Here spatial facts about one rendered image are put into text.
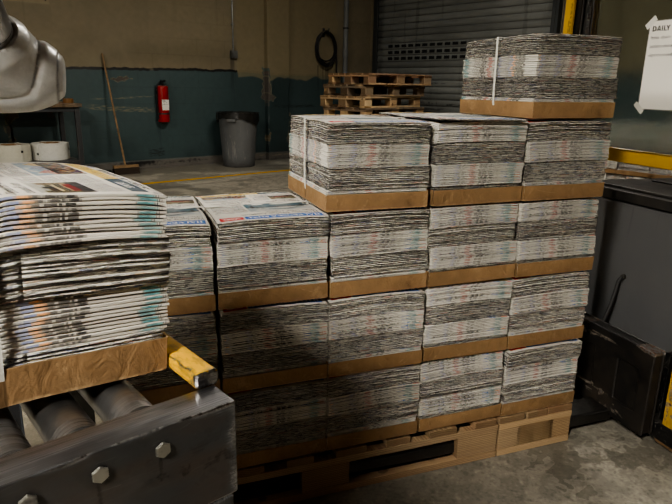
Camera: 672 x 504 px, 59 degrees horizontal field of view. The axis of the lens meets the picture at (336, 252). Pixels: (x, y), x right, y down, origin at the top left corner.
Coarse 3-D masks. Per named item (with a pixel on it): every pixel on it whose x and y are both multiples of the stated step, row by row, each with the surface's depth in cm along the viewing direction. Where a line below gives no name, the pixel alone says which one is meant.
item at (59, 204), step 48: (48, 192) 61; (96, 192) 64; (144, 192) 67; (48, 240) 62; (96, 240) 65; (144, 240) 68; (48, 288) 62; (96, 288) 66; (144, 288) 70; (48, 336) 64; (96, 336) 68; (144, 336) 71
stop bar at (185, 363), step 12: (168, 336) 79; (168, 348) 76; (180, 348) 76; (168, 360) 74; (180, 360) 72; (192, 360) 72; (180, 372) 72; (192, 372) 70; (204, 372) 70; (216, 372) 70; (192, 384) 70; (204, 384) 70
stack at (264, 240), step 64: (256, 192) 179; (192, 256) 141; (256, 256) 147; (320, 256) 153; (384, 256) 159; (448, 256) 166; (512, 256) 174; (192, 320) 144; (256, 320) 150; (320, 320) 157; (384, 320) 163; (448, 320) 172; (320, 384) 162; (384, 384) 170; (448, 384) 177; (256, 448) 160; (384, 448) 175
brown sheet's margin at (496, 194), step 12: (432, 192) 159; (444, 192) 159; (456, 192) 161; (468, 192) 162; (480, 192) 163; (492, 192) 165; (504, 192) 166; (516, 192) 168; (432, 204) 159; (444, 204) 160; (456, 204) 162
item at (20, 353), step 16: (0, 192) 59; (0, 208) 58; (16, 208) 59; (0, 224) 58; (16, 224) 59; (0, 240) 58; (16, 240) 59; (0, 256) 59; (16, 256) 60; (0, 272) 59; (16, 272) 60; (0, 288) 60; (16, 288) 60; (0, 304) 60; (16, 304) 61; (0, 320) 61; (16, 320) 62; (0, 336) 61; (16, 336) 62; (16, 352) 62
